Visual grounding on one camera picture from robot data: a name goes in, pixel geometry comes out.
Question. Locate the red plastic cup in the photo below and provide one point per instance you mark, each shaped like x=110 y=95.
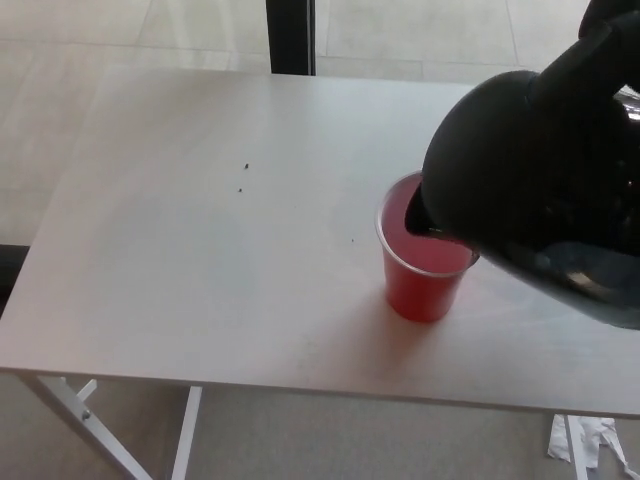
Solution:
x=420 y=295

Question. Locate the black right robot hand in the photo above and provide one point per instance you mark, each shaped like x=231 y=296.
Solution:
x=617 y=12

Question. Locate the black vertical post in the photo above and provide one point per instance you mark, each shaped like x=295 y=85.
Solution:
x=292 y=35

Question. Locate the black electric kettle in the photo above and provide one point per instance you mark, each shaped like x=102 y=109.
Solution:
x=525 y=165

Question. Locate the white metal table leg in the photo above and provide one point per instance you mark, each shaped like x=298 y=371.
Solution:
x=580 y=455

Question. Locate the crumpled white paper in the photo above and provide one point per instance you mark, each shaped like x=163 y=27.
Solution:
x=597 y=440

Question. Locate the white metal table leg frame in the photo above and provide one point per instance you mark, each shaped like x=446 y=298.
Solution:
x=187 y=430

